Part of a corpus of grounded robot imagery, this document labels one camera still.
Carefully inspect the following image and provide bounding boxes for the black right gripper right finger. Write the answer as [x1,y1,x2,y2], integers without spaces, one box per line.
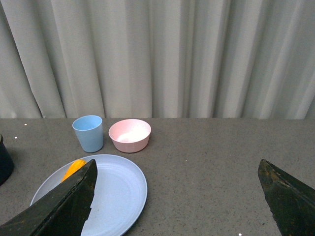
[257,159,315,236]

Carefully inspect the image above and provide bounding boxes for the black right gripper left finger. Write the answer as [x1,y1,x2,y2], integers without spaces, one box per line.
[0,159,97,236]

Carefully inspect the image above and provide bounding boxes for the pink plastic bowl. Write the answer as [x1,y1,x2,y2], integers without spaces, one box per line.
[108,119,152,153]

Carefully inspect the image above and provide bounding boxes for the yellow corn cob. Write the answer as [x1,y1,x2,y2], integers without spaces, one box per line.
[61,159,87,182]

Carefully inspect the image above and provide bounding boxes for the light blue plastic plate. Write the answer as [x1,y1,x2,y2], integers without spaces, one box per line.
[30,154,148,236]

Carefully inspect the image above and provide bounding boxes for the dark blue saucepan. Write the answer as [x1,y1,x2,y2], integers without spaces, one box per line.
[0,135,14,185]

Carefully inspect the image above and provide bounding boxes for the white curtain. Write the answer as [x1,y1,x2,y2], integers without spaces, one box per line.
[0,0,315,119]

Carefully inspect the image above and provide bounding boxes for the light blue plastic cup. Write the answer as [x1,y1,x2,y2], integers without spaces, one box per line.
[72,115,103,153]

